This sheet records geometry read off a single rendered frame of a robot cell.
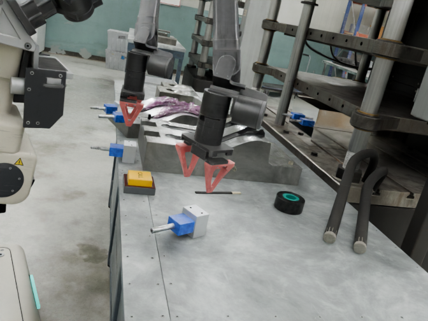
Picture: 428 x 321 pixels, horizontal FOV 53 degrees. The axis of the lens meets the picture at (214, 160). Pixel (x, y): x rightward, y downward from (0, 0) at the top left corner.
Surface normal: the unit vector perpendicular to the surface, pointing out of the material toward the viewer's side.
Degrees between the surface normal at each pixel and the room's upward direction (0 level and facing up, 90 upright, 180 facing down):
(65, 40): 90
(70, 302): 0
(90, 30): 90
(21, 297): 6
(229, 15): 49
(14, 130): 90
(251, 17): 90
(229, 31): 41
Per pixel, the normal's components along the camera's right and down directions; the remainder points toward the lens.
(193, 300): 0.19, -0.93
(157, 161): 0.22, 0.36
